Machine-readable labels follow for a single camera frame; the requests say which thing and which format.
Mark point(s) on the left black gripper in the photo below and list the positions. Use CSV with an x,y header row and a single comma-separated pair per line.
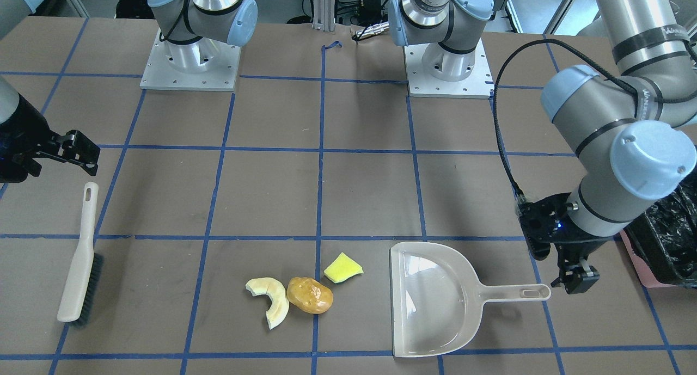
x,y
576,248

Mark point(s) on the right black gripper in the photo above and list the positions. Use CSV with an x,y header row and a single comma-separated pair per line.
x,y
22,130

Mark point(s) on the beige plastic dustpan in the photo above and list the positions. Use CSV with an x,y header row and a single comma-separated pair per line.
x,y
438,299

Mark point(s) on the white hand brush black bristles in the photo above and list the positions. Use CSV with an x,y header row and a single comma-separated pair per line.
x,y
85,268

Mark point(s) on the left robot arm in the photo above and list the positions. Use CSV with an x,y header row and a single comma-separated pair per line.
x,y
623,129

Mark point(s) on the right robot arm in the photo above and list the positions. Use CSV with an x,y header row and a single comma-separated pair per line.
x,y
183,22

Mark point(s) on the black lined trash bin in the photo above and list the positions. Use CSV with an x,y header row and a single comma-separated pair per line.
x,y
663,237

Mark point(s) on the yellow green sponge piece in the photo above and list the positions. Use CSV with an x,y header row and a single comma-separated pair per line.
x,y
342,268

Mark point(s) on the pale curved fruit peel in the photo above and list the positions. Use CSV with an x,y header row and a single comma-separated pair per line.
x,y
276,292

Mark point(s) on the brown potato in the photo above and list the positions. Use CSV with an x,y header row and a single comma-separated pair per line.
x,y
309,295

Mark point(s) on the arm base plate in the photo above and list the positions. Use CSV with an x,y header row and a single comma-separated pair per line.
x,y
206,65
434,72

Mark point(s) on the aluminium frame post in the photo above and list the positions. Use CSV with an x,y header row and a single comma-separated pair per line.
x,y
323,15

